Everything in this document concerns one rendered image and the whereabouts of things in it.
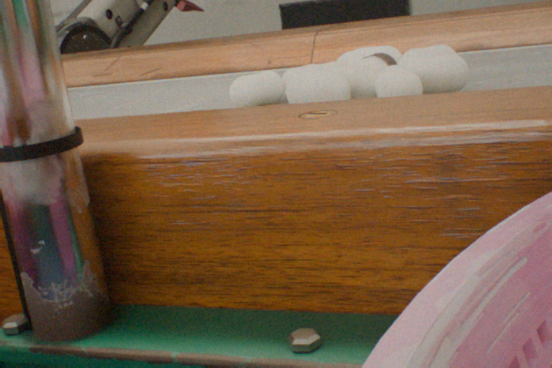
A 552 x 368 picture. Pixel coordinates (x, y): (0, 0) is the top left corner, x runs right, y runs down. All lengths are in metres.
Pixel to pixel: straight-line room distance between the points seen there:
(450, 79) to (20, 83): 0.23
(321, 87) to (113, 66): 0.34
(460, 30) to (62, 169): 0.40
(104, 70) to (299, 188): 0.48
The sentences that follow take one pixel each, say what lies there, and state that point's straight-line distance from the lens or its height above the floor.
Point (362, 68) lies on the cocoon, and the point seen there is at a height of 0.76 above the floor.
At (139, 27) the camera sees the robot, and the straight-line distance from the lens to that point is 1.05.
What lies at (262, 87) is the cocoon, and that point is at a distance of 0.39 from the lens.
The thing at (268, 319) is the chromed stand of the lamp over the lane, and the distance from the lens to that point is 0.20.
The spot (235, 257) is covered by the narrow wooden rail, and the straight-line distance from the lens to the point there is 0.21.
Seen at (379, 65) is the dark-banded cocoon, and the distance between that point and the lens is 0.38.
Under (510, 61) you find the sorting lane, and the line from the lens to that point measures 0.47.
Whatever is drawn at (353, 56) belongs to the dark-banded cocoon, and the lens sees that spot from 0.42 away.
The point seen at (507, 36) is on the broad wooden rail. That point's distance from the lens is 0.54.
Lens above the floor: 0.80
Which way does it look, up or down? 14 degrees down
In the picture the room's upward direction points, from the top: 8 degrees counter-clockwise
